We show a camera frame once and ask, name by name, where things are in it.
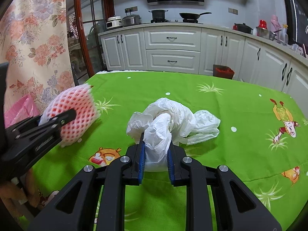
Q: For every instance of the wall outlet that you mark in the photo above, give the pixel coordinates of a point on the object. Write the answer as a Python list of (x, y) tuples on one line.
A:
[(131, 9), (232, 10)]

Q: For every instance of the pink-lined trash bin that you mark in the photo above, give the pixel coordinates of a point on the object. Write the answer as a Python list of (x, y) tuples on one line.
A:
[(21, 108)]

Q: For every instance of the red jar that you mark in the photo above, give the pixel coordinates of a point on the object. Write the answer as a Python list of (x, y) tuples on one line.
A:
[(262, 24)]

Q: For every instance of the white base cabinets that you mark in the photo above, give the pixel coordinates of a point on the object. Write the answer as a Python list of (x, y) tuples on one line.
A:
[(173, 38)]

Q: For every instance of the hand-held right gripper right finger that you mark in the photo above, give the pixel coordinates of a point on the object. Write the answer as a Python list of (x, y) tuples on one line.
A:
[(171, 163)]

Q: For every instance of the white rice cooker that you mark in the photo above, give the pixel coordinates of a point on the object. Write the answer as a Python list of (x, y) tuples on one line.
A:
[(113, 22)]

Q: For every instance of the floral curtain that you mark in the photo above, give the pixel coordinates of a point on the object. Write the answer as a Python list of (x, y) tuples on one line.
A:
[(36, 41)]

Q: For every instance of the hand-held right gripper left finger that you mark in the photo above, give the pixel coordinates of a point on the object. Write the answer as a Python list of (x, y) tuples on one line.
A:
[(141, 163)]

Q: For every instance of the dark bin with red bag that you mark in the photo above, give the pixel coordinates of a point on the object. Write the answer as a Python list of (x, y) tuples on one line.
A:
[(223, 71)]

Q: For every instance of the black wok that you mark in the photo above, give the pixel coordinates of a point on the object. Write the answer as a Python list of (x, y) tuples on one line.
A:
[(192, 15)]

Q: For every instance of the person's left hand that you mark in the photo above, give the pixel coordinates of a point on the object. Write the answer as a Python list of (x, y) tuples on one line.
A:
[(30, 190)]

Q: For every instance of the white plastic bag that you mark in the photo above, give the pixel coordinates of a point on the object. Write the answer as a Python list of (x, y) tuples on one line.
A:
[(168, 115)]

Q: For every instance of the green printed tablecloth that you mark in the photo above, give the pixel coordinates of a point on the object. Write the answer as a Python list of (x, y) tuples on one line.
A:
[(216, 149)]

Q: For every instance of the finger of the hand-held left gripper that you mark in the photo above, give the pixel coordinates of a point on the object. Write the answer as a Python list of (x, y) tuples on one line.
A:
[(26, 122), (62, 118)]

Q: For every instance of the wooden glass door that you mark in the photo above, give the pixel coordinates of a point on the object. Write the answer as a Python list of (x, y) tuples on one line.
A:
[(83, 41)]

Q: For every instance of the black gas stove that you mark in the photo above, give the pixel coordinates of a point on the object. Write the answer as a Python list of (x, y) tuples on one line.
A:
[(178, 21)]

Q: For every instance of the pink foam fruit net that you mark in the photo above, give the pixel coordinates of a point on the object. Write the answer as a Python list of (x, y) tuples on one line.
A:
[(72, 98)]

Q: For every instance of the black clay pot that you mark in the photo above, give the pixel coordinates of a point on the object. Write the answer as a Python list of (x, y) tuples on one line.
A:
[(241, 27)]

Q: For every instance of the silver pressure cooker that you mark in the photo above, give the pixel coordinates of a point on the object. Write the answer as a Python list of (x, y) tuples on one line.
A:
[(131, 20)]

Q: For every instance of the dark framed window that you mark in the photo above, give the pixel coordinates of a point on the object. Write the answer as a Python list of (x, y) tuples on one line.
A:
[(298, 16)]

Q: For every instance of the steel bowl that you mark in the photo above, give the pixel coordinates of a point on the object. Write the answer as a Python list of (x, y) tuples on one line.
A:
[(266, 33)]

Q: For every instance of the black cooking pot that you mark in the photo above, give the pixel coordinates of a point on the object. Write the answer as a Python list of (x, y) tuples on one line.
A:
[(158, 14)]

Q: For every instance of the clear spray bottle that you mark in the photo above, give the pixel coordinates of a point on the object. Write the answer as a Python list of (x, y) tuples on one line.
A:
[(285, 35)]

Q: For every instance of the pink thermos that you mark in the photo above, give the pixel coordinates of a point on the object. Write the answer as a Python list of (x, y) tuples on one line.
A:
[(274, 26)]

